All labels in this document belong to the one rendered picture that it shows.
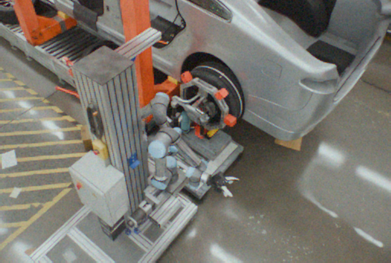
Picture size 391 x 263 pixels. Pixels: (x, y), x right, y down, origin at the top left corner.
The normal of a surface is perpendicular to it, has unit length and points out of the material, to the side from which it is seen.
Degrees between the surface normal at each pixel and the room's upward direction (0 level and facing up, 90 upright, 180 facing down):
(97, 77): 0
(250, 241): 0
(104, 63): 0
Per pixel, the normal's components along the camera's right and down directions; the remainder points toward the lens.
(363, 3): -0.63, 0.55
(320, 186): 0.04, -0.67
